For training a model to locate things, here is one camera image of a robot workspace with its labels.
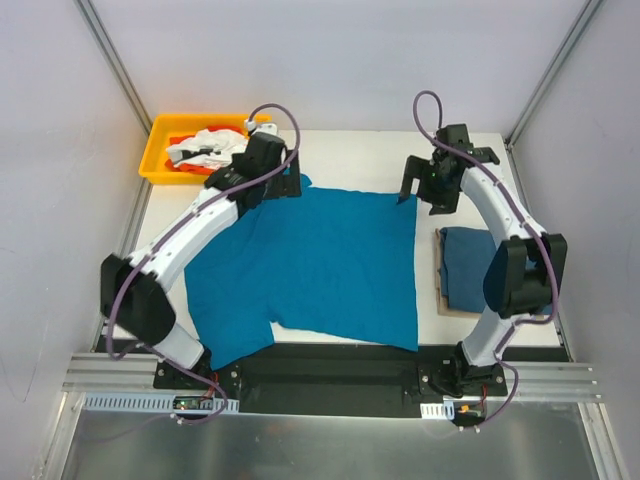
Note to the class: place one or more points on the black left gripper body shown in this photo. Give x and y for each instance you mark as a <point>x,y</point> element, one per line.
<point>282,184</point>

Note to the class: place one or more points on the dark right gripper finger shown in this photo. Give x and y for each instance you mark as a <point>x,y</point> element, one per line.
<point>413,171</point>
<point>442,209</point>

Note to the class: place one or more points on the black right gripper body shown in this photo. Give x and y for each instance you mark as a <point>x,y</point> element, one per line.
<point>420,168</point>

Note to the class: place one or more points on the teal t-shirt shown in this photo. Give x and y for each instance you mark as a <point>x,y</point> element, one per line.
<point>329,261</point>

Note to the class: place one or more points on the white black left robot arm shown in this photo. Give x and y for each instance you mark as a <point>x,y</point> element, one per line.
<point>134,290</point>

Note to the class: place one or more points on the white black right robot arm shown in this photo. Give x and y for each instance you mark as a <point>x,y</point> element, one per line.
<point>476,359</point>

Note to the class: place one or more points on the folded dark blue t-shirt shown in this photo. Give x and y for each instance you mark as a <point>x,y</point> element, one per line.
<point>515,280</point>

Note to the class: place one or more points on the orange t-shirt in bin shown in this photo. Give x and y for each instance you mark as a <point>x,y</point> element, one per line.
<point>190,167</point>

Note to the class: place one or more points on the brown cardboard sheet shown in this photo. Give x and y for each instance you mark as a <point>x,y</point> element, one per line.
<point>461,257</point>

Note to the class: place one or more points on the yellow plastic bin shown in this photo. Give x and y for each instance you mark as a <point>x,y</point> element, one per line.
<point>167,127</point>

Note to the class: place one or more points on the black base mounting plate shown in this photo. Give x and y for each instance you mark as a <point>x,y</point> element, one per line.
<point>335,380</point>

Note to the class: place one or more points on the left vertical aluminium post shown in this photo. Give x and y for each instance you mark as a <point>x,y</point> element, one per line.
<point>101,36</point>

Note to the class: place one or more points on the vertical aluminium post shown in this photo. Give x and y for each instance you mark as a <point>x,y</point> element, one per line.
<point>101,36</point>
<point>579,26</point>

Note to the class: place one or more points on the white slotted cable duct right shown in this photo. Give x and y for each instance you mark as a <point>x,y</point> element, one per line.
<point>438,411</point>

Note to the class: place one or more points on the white slotted cable duct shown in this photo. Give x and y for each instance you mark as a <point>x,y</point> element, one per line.
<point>158,403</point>
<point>438,411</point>

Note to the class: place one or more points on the right vertical aluminium post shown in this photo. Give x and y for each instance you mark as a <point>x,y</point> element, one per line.
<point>579,26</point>

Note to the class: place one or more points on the aluminium frame rail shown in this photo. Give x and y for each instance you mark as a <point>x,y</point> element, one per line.
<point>533,380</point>

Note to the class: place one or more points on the white slotted cable duct left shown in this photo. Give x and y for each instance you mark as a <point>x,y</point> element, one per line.
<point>158,403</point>

